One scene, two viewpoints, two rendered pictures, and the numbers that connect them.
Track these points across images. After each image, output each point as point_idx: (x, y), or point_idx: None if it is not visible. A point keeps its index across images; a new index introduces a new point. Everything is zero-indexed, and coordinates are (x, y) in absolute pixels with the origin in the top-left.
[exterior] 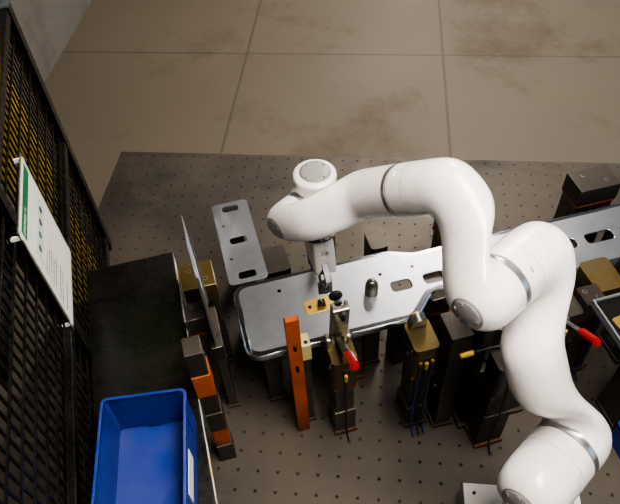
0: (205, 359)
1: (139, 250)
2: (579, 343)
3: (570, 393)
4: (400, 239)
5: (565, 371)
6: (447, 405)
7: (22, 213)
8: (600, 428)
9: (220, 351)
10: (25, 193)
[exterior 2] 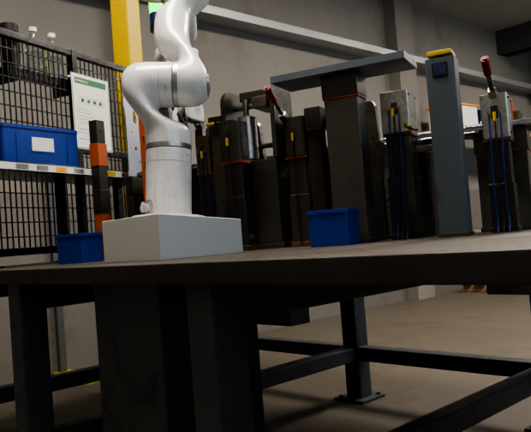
0: (101, 136)
1: None
2: (319, 166)
3: (171, 27)
4: None
5: (172, 15)
6: (223, 217)
7: (82, 78)
8: (188, 56)
9: (129, 181)
10: (93, 84)
